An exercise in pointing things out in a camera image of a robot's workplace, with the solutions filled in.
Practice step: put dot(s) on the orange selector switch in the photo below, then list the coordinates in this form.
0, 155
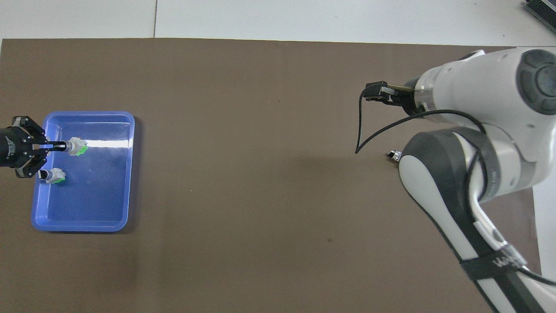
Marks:
394, 154

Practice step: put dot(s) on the dark ribbed metal device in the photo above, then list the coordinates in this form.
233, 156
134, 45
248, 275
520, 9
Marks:
543, 11

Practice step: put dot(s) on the blue plastic tray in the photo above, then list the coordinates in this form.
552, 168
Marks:
95, 195

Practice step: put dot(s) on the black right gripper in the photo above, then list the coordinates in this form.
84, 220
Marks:
410, 98

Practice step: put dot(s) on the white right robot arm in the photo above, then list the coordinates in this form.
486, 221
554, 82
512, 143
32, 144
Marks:
478, 87

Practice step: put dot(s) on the brown table mat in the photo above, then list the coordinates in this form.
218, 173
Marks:
260, 174

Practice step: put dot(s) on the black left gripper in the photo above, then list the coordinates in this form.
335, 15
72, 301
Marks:
11, 148

